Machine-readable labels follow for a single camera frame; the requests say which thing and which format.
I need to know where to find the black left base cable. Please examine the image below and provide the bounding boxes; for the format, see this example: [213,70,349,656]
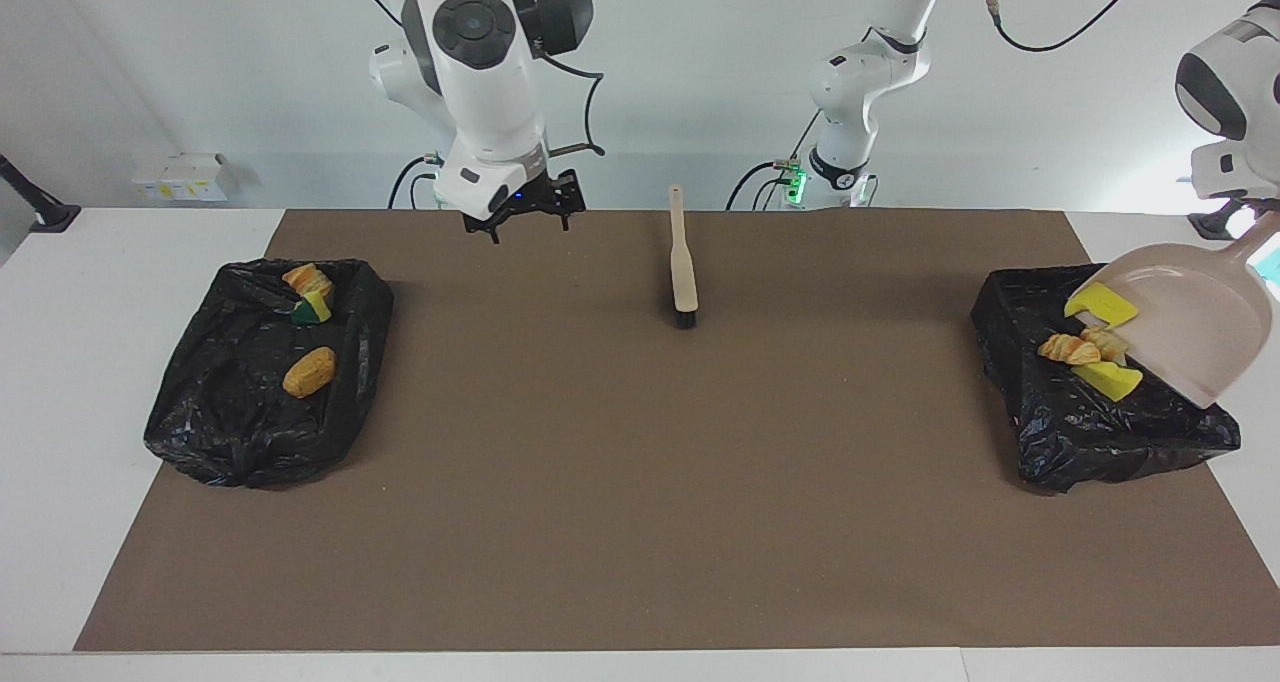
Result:
[725,112,826,211]

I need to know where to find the black camera stand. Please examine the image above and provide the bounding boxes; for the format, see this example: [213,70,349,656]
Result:
[0,152,82,233]
[1188,202,1241,241]

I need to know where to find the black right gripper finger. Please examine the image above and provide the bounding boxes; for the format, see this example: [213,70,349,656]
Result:
[548,170,586,233]
[464,208,521,245]

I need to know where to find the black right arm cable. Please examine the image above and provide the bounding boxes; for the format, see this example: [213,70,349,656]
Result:
[338,0,607,158]

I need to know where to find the brown toy bread loaf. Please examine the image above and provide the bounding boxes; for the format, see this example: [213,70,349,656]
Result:
[282,347,338,399]

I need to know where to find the black base cable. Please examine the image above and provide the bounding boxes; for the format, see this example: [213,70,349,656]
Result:
[725,112,826,211]
[388,155,441,210]

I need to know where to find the pale beige toy cookie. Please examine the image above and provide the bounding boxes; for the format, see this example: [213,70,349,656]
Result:
[1080,327,1131,363]

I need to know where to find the orange striped toy croissant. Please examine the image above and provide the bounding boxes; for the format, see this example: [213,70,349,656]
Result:
[1037,333,1103,366]

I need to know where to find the black bag lined trash bin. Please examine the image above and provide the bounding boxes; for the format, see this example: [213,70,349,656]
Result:
[143,257,395,490]
[970,263,1242,494]

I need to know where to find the brown table mat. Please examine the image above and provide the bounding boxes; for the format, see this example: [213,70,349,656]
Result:
[75,209,1280,653]

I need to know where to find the black right base cable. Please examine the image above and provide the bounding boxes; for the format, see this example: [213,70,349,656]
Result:
[388,155,441,210]

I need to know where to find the beige plastic dustpan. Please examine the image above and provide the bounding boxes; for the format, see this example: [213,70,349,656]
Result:
[1062,210,1280,409]

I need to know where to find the white wall boxes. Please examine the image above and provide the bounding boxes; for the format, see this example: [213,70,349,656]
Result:
[133,153,231,203]

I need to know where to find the beige hand brush black bristles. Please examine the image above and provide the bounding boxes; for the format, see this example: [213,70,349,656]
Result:
[668,184,699,329]

